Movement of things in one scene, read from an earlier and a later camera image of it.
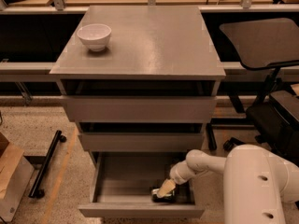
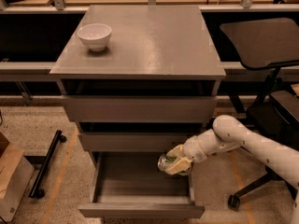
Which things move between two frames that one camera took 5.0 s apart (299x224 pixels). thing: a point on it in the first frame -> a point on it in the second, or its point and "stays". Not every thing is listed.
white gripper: x=179 y=175 -> x=192 y=149
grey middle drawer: x=140 y=136 stays
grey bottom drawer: x=122 y=185 stays
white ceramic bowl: x=95 y=35 stays
